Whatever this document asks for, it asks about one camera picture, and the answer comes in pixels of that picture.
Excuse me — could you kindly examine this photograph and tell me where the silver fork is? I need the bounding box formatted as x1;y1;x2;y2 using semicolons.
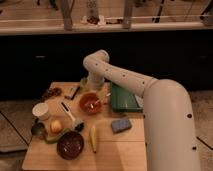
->
89;93;111;109

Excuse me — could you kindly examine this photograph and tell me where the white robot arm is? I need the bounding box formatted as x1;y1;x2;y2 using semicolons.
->
83;50;201;171

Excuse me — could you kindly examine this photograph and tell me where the red bowl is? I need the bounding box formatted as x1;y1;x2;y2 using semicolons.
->
79;93;102;115

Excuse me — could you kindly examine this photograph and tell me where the dark brown bowl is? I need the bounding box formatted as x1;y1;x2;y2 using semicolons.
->
57;131;84;160

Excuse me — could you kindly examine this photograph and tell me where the green plastic tray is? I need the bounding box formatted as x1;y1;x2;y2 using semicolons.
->
110;83;142;112

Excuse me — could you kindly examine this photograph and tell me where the green pear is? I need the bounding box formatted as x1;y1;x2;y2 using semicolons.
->
79;77;89;92

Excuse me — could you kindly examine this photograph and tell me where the dark chocolate bar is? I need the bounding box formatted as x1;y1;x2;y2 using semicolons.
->
64;85;80;100

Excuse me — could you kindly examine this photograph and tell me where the blue sponge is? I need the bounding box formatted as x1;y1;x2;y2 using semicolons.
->
111;118;132;133

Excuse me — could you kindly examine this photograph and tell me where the yellow banana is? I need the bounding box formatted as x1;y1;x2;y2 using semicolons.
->
89;125;98;153

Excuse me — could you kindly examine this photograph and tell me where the yellow apple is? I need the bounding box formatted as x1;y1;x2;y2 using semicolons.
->
50;120;63;134

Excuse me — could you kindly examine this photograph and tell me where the white cup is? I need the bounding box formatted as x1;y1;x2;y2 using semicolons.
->
32;102;50;120

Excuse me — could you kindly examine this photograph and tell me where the green ladle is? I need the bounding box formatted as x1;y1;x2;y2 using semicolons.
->
31;122;69;144

